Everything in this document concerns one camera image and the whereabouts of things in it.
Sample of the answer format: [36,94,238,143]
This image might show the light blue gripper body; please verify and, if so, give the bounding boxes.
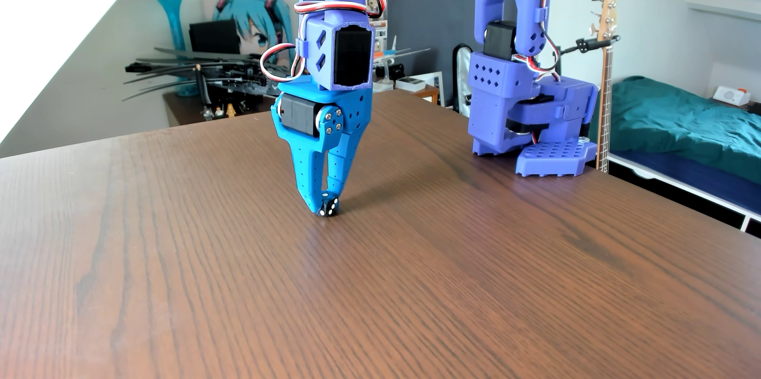
[272,77,373,157]

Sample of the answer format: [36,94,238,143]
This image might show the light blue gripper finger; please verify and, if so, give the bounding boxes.
[279,128,327,214]
[317,106,357,199]

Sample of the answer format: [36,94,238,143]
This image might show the blue dice with white dots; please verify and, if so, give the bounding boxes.
[317,191,340,218]

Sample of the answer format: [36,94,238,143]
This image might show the orange white toy plane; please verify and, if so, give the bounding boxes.
[373,35,432,86]

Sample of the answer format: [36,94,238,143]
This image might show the figure box with pale figure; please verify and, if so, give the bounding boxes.
[371,19,389,60]

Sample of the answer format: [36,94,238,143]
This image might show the black framed standing object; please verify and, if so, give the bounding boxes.
[451,43,474,116]

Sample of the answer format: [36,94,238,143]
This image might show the black helicopter model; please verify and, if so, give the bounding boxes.
[122,47,281,121]

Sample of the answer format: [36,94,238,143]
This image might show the anime girl picture teal hair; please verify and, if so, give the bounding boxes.
[202,0,296,71]

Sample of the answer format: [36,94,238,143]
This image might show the black rectangular box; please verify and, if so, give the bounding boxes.
[189,19,242,56]

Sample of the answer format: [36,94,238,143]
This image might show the blue glass vase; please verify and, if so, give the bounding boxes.
[154,0,201,98]

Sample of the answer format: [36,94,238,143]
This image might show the wooden bass guitar neck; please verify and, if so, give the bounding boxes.
[589,0,623,174]

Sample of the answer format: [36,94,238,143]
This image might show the bed with teal blanket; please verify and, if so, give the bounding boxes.
[595,76,761,185]

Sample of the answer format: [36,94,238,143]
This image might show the navy blue mattress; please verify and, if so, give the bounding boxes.
[609,150,761,214]

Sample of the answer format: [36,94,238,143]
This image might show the small white radio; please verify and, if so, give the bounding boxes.
[712,86,751,107]

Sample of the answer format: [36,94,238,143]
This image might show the white picture frame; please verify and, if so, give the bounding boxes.
[410,71,446,107]

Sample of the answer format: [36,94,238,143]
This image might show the white bed frame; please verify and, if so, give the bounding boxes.
[605,153,761,233]

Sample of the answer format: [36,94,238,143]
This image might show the white wall shelf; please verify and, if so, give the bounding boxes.
[686,0,761,23]

